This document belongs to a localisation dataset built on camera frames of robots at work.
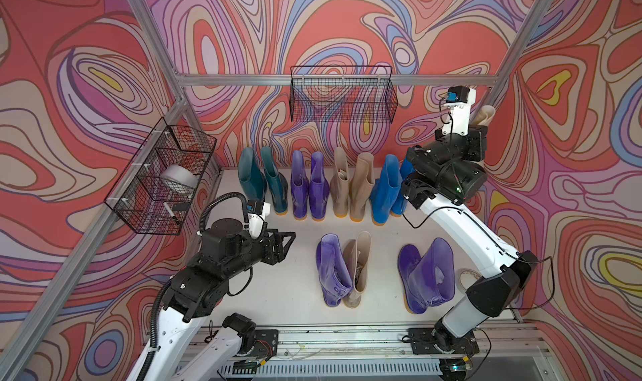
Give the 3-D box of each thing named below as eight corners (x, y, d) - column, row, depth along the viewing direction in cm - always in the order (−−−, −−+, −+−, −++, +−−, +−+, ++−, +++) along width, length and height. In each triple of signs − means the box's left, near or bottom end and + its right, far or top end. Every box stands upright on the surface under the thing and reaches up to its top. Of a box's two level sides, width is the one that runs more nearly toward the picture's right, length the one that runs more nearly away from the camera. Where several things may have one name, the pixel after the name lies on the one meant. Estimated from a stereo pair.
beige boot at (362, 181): (348, 226, 102) (354, 183, 81) (349, 197, 112) (355, 152, 91) (365, 227, 101) (375, 184, 81) (364, 198, 111) (373, 153, 90)
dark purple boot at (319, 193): (312, 225, 102) (309, 182, 82) (313, 195, 112) (311, 151, 92) (328, 225, 102) (329, 182, 82) (327, 195, 112) (328, 151, 92)
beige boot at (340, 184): (337, 223, 103) (340, 181, 83) (330, 191, 114) (332, 147, 94) (349, 222, 103) (355, 179, 83) (341, 190, 115) (345, 146, 94)
